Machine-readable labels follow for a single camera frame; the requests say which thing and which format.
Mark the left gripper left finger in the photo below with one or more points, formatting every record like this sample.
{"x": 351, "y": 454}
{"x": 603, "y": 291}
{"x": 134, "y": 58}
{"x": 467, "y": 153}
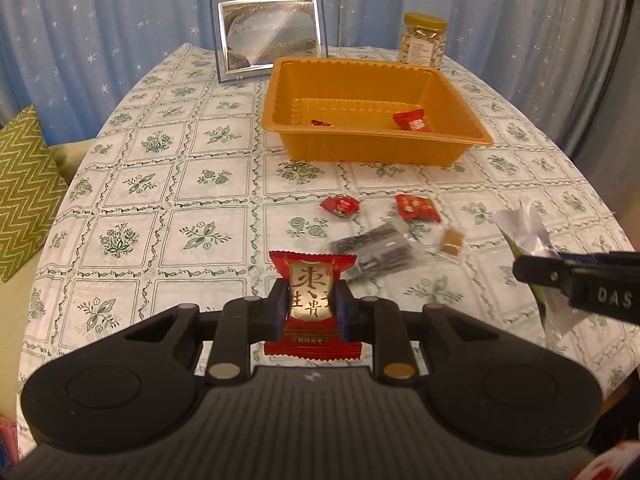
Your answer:
{"x": 243, "y": 322}

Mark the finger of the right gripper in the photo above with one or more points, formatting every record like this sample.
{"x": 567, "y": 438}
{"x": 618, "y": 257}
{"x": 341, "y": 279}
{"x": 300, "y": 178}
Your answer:
{"x": 542, "y": 271}
{"x": 603, "y": 258}

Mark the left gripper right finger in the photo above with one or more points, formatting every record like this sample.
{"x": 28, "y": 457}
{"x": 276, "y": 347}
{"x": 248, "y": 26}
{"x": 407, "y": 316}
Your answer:
{"x": 378, "y": 322}

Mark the green silver snack bag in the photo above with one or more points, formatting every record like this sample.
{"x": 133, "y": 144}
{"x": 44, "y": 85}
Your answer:
{"x": 526, "y": 236}

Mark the large red jujube snack packet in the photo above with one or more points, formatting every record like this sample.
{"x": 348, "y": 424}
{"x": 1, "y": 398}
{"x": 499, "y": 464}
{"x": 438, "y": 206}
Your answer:
{"x": 310, "y": 330}

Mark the clear black seaweed packet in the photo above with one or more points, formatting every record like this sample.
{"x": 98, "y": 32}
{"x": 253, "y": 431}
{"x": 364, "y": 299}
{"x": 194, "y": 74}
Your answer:
{"x": 386, "y": 249}

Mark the small tan caramel candy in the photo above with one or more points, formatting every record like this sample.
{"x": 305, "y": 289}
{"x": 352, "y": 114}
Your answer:
{"x": 452, "y": 242}

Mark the red candy wrapper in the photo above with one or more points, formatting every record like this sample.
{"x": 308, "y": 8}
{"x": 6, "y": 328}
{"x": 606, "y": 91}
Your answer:
{"x": 342, "y": 206}

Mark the red square snack packet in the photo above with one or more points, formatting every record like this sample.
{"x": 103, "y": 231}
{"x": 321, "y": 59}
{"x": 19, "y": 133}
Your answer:
{"x": 412, "y": 207}

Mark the small red candy packet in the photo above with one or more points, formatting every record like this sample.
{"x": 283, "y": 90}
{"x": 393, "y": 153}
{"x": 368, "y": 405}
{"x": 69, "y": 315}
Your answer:
{"x": 413, "y": 120}

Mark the green floral tablecloth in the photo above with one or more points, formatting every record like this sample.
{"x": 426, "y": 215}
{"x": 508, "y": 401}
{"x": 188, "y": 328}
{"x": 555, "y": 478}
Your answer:
{"x": 183, "y": 196}

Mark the orange plastic tray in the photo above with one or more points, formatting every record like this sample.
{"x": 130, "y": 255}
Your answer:
{"x": 341, "y": 110}

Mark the green zigzag cushion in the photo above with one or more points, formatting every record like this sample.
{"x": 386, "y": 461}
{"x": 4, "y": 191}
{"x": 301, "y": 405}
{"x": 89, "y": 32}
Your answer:
{"x": 32, "y": 190}

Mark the grey side curtain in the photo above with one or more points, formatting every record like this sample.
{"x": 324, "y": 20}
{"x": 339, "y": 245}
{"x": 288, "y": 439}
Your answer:
{"x": 608, "y": 154}

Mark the nut jar with gold lid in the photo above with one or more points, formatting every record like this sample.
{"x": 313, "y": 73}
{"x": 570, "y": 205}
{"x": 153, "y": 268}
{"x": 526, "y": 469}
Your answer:
{"x": 422, "y": 40}

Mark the blue star curtain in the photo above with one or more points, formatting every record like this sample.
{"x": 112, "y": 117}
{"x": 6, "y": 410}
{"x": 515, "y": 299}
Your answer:
{"x": 75, "y": 60}

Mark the glass sand picture frame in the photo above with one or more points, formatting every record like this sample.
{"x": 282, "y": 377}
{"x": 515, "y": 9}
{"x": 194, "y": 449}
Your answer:
{"x": 250, "y": 35}

